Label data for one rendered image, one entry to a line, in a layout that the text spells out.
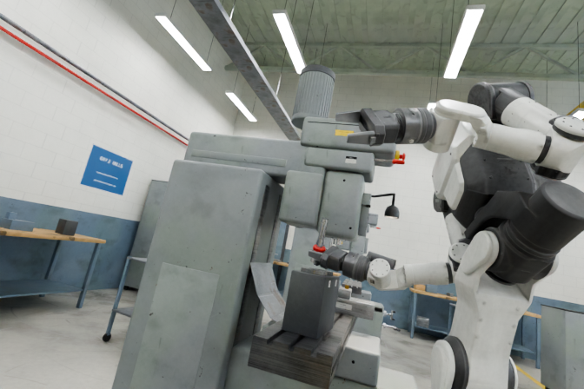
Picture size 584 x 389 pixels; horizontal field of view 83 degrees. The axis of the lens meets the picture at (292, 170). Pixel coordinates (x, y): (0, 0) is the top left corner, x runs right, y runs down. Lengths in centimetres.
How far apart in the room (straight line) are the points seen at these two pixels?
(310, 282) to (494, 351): 52
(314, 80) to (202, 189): 82
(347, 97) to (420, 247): 420
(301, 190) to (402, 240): 669
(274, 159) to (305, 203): 29
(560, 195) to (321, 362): 69
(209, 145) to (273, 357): 119
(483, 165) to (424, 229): 723
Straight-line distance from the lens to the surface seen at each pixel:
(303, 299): 115
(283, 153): 170
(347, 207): 159
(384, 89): 931
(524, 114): 104
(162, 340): 174
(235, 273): 156
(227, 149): 182
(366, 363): 154
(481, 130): 88
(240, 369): 167
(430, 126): 84
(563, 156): 92
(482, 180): 104
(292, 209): 161
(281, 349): 104
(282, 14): 506
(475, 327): 106
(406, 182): 841
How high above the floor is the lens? 122
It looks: 13 degrees up
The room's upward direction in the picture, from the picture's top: 11 degrees clockwise
